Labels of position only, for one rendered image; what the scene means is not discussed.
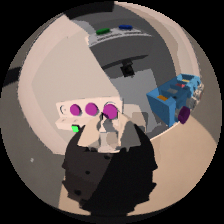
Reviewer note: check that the magenta round cap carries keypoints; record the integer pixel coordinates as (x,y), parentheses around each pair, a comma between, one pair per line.
(75,109)
(91,109)
(109,111)

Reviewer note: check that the dark purple screw cap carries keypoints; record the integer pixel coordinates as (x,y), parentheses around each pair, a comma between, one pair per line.
(183,115)

